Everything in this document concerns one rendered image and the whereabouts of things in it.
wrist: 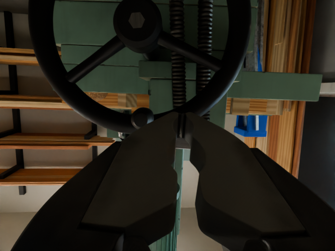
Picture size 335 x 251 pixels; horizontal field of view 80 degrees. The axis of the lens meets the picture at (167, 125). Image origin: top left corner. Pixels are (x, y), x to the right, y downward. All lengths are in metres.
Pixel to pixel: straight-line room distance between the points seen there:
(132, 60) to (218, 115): 0.22
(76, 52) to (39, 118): 2.77
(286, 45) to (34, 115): 3.01
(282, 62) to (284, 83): 1.38
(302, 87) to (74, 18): 0.52
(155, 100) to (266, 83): 0.26
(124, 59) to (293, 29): 1.61
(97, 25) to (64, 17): 0.07
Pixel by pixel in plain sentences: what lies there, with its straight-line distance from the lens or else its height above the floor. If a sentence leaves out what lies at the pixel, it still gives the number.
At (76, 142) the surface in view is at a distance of 2.62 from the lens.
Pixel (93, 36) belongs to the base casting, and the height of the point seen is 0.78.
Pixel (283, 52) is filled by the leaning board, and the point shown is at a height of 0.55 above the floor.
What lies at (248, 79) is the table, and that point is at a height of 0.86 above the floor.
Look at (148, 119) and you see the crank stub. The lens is 0.22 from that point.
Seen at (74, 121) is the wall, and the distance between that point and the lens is 3.09.
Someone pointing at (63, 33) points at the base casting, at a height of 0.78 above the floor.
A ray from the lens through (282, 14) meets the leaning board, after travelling 1.93.
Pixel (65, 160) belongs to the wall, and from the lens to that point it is 3.26.
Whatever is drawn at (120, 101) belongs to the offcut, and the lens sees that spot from 0.49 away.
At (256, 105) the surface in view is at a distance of 0.67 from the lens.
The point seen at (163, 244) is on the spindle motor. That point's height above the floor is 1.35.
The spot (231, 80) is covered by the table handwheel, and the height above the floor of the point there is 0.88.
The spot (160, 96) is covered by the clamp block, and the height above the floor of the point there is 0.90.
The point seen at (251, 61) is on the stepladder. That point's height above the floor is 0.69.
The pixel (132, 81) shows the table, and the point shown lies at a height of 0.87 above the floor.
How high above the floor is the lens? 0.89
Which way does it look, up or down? 9 degrees up
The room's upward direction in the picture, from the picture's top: 178 degrees counter-clockwise
